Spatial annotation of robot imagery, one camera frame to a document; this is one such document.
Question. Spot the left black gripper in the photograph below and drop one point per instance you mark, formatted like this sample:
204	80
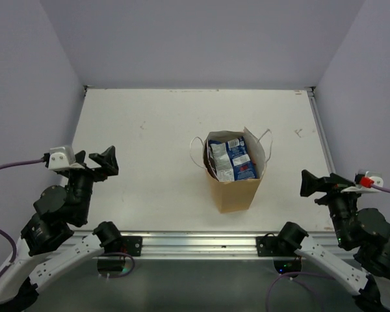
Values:
108	161

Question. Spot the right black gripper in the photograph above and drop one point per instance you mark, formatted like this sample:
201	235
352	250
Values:
310	182

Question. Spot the brown paper bag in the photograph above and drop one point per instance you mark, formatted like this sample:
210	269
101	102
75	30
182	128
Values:
238	195

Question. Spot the blue snack bag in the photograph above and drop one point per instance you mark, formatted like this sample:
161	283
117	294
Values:
231	161

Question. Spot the brown chip bag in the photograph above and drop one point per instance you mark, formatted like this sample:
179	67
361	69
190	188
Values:
208	161

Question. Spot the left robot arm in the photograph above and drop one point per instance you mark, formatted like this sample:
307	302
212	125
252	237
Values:
26	271

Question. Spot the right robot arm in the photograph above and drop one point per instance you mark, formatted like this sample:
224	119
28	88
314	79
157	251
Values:
364	230

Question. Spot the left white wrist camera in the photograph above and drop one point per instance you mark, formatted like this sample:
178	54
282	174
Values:
62	158

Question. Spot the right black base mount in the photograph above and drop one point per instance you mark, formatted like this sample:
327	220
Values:
283	258

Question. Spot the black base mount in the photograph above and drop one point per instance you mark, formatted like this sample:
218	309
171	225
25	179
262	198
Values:
283	258
118	258

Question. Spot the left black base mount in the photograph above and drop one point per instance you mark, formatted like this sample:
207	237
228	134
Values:
118	258

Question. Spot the aluminium front rail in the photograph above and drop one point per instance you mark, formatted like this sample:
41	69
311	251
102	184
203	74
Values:
207	245

